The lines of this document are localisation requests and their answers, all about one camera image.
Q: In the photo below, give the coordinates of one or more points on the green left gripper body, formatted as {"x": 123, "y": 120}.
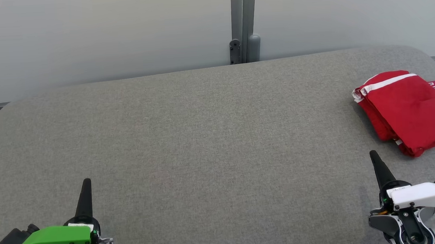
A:
{"x": 52, "y": 240}

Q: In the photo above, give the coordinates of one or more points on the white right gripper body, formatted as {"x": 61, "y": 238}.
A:
{"x": 418, "y": 197}

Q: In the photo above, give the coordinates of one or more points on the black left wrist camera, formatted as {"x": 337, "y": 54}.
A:
{"x": 13, "y": 238}

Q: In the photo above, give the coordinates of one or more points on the red shorts with white stripe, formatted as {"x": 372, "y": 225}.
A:
{"x": 406, "y": 108}

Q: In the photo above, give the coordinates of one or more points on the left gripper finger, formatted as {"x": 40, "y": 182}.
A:
{"x": 84, "y": 203}

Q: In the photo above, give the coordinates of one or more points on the dark grey hinge bracket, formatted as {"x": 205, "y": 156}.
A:
{"x": 235, "y": 52}

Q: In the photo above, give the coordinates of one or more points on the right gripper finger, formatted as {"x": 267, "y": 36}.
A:
{"x": 382, "y": 171}

